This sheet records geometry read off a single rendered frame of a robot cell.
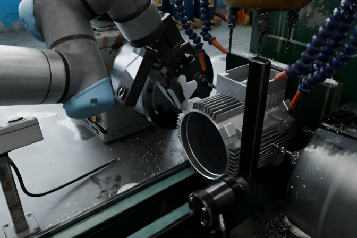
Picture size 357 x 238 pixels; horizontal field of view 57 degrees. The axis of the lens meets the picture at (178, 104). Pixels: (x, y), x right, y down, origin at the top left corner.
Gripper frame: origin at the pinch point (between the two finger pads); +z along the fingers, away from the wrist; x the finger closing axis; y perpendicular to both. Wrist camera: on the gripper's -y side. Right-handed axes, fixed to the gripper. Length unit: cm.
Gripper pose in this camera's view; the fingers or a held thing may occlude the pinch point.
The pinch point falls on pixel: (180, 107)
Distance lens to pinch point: 70.7
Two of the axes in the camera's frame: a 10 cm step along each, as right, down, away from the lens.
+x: -6.2, -3.6, 7.0
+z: 3.9, 6.3, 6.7
